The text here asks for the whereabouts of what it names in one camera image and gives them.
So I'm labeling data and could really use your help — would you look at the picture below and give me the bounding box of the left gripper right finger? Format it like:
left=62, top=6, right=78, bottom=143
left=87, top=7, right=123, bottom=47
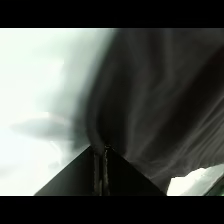
left=100, top=145, right=167, bottom=197

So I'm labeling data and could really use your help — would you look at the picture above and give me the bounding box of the black garment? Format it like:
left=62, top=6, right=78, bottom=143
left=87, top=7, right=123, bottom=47
left=73, top=27, right=224, bottom=194

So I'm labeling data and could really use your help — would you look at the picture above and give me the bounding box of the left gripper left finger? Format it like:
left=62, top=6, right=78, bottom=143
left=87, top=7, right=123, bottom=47
left=34, top=145, right=102, bottom=197

